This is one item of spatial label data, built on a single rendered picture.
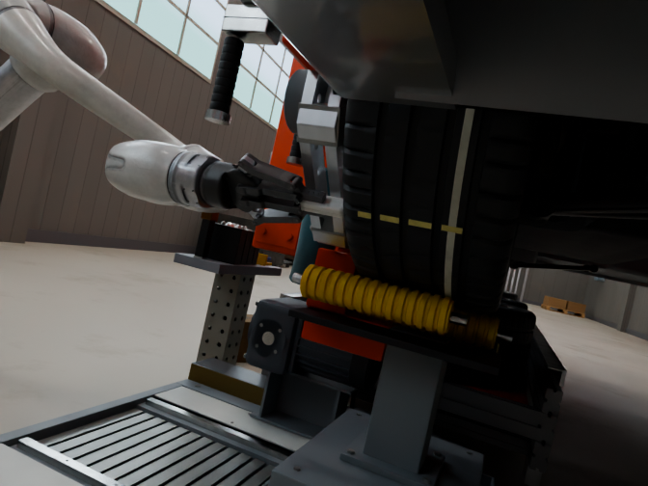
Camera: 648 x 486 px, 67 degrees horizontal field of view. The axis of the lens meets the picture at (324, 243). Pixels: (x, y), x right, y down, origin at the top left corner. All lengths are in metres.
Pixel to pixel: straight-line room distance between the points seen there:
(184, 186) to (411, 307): 0.40
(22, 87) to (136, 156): 0.60
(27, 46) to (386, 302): 0.83
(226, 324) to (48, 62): 0.98
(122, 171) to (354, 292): 0.43
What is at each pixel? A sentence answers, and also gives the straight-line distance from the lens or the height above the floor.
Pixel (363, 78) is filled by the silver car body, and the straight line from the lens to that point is 0.49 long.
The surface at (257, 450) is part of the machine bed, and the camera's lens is 1.27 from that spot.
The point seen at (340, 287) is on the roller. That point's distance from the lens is 0.79.
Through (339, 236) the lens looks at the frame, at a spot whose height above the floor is 0.60.
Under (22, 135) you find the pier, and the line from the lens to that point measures 4.89.
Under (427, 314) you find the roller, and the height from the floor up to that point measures 0.51.
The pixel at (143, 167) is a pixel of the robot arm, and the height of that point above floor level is 0.64.
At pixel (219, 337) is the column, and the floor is 0.19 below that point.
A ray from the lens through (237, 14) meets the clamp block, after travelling 0.94.
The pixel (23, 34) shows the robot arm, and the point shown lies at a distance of 1.17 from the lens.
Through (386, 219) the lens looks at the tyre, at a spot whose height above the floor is 0.63.
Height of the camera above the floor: 0.58
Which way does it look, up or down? level
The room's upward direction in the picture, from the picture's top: 12 degrees clockwise
